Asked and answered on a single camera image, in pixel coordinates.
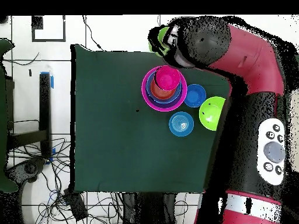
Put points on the purple bowl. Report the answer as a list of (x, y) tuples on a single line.
[(163, 106)]

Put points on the large pink bowl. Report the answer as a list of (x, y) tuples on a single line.
[(144, 98)]

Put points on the small crimson bowl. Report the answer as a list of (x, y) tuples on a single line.
[(168, 78)]

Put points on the black square floor frame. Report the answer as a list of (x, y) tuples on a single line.
[(37, 22)]

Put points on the large light blue bowl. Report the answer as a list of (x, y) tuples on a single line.
[(178, 96)]

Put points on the large green bowl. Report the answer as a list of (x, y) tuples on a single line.
[(210, 113)]

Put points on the green cloth covered table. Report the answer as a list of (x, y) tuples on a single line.
[(2, 116)]

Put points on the dark green table cloth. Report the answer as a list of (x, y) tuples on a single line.
[(116, 151)]

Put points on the green cup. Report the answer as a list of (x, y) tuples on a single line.
[(162, 35)]

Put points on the small dark blue bowl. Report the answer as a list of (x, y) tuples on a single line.
[(195, 95)]

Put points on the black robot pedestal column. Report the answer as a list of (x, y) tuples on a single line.
[(149, 210)]

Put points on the black stand with blue tape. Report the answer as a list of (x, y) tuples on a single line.
[(44, 112)]

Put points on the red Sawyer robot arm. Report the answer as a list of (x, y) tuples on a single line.
[(252, 70)]

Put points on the black power adapter box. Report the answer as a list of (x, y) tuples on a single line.
[(76, 205)]

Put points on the orange bowl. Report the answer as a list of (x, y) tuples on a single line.
[(161, 93)]

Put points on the translucent blue ribbed bowl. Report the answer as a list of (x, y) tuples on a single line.
[(181, 124)]

